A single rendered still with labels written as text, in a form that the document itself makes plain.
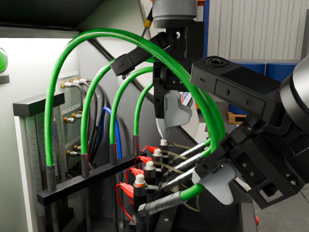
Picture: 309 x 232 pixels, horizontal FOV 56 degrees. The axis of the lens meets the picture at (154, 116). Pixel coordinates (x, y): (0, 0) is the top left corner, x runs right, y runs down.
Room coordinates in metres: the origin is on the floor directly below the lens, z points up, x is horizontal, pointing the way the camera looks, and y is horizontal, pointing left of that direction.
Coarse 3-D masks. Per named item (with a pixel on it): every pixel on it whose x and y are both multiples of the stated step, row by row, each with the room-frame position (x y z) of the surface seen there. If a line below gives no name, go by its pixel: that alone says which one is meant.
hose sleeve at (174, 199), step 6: (180, 192) 0.39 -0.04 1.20; (162, 198) 0.41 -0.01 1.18; (168, 198) 0.39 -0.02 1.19; (174, 198) 0.39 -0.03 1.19; (180, 198) 0.38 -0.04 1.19; (150, 204) 0.42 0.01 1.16; (156, 204) 0.41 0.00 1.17; (162, 204) 0.40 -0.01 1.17; (168, 204) 0.39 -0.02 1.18; (174, 204) 0.39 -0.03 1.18; (150, 210) 0.41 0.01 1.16; (156, 210) 0.41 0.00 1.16
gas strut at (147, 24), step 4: (148, 16) 0.85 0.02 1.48; (148, 20) 0.85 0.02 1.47; (152, 20) 0.85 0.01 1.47; (144, 24) 0.85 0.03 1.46; (148, 24) 0.85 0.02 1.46; (144, 28) 0.86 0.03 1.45; (148, 28) 0.85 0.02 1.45; (144, 32) 0.85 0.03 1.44; (120, 76) 0.86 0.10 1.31; (124, 76) 0.86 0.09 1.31; (120, 80) 0.86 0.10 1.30; (120, 84) 0.86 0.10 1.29
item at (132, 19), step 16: (112, 0) 0.92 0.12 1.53; (128, 0) 0.90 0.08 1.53; (144, 0) 0.98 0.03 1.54; (96, 16) 0.93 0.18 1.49; (112, 16) 0.92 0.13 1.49; (128, 16) 0.90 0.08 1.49; (144, 16) 0.93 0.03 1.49; (112, 48) 0.92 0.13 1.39; (128, 48) 0.90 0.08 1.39; (144, 64) 0.89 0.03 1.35; (144, 80) 0.89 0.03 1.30; (192, 96) 1.49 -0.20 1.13; (192, 112) 1.38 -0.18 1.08; (192, 128) 1.27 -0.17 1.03
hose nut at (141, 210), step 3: (144, 204) 0.43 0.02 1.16; (141, 207) 0.43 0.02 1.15; (144, 207) 0.42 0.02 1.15; (138, 210) 0.43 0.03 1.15; (141, 210) 0.42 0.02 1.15; (144, 210) 0.42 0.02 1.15; (141, 213) 0.42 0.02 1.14; (144, 213) 0.42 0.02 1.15; (141, 216) 0.42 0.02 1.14; (144, 216) 0.42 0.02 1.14; (147, 216) 0.42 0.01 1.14
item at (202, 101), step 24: (72, 48) 0.52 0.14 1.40; (144, 48) 0.42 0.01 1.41; (48, 96) 0.56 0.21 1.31; (48, 120) 0.57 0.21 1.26; (216, 120) 0.36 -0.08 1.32; (48, 144) 0.57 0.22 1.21; (216, 144) 0.35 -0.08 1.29; (48, 168) 0.57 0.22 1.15; (216, 168) 0.35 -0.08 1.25; (192, 192) 0.37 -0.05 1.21
